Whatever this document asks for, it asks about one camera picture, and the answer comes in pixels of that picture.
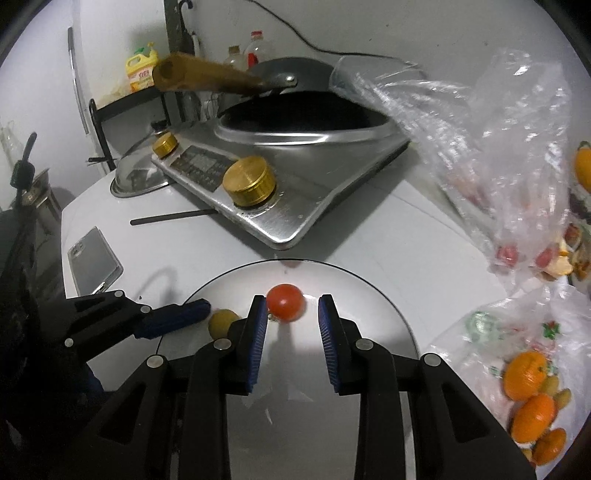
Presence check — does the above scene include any white printed plastic bag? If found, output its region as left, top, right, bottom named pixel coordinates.
left=425, top=284, right=591, bottom=467

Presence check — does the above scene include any silver induction cooker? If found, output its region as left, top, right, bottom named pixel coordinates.
left=151, top=108, right=411, bottom=250

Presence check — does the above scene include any clear plastic bag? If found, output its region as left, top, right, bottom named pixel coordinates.
left=330, top=46, right=578, bottom=287

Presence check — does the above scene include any clear oil bottle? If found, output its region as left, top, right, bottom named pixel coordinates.
left=223, top=45, right=247, bottom=72

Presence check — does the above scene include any dark hanging strap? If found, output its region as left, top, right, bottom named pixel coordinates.
left=164, top=0, right=199, bottom=61

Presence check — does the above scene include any smartphone in clear case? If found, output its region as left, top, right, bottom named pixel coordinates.
left=67, top=226, right=124, bottom=296

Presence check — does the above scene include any yellow detergent bottle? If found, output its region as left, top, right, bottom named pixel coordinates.
left=126, top=41, right=158, bottom=94

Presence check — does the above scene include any black metal rack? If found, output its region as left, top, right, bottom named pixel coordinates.
left=88, top=85, right=204, bottom=174

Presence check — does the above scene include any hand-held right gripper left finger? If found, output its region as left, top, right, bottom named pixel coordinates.
left=58, top=295, right=269, bottom=480

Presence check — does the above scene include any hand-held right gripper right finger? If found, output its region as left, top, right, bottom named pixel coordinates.
left=318, top=294, right=539, bottom=480

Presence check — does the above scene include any black lever handle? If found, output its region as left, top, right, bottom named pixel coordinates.
left=9, top=131, right=38, bottom=204

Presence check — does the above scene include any white round plate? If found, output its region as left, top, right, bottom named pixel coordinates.
left=157, top=259, right=421, bottom=480

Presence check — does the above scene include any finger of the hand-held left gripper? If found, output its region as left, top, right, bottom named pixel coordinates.
left=65, top=290, right=212, bottom=365

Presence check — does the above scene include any orange mandarin with stem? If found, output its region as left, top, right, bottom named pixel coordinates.
left=573, top=143, right=591, bottom=195

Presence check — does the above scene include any black power cable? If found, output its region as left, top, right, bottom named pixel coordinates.
left=240, top=0, right=426, bottom=75

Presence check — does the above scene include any orange peel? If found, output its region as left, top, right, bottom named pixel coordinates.
left=554, top=240, right=585, bottom=278

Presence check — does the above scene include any red-capped clear bottle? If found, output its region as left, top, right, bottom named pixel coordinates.
left=245, top=31, right=273, bottom=70

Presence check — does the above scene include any black chopstick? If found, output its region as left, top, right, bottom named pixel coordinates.
left=130, top=209, right=218, bottom=226

